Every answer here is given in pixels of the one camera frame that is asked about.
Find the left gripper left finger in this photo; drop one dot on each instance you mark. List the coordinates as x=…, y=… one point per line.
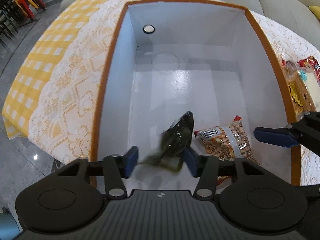
x=75, y=195

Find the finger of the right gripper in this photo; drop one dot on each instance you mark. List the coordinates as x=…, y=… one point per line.
x=304, y=132

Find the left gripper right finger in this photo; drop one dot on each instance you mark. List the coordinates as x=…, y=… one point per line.
x=246, y=195

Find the waffle snack yellow label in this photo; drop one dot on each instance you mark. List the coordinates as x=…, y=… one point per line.
x=299, y=93

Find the sliced bread bag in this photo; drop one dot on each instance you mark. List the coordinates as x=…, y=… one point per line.
x=309, y=81

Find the brown patterned snack bag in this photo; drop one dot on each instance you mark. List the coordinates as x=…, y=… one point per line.
x=227, y=142

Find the red chip bag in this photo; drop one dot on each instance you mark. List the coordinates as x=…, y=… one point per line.
x=311, y=62

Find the dark green snack packet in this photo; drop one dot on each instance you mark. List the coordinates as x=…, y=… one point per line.
x=172, y=143

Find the white lace tablecloth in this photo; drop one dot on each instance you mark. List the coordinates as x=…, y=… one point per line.
x=62, y=123

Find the yellow cushion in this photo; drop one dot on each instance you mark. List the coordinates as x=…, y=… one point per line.
x=315, y=10

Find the yellow checked tablecloth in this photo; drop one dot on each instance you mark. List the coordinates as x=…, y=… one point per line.
x=36, y=69

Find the orange cardboard box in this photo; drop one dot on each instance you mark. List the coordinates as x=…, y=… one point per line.
x=168, y=57

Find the black dining chair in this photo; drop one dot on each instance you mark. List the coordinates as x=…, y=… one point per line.
x=9, y=13

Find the red yellow stools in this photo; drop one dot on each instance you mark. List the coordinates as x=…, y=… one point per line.
x=24, y=6

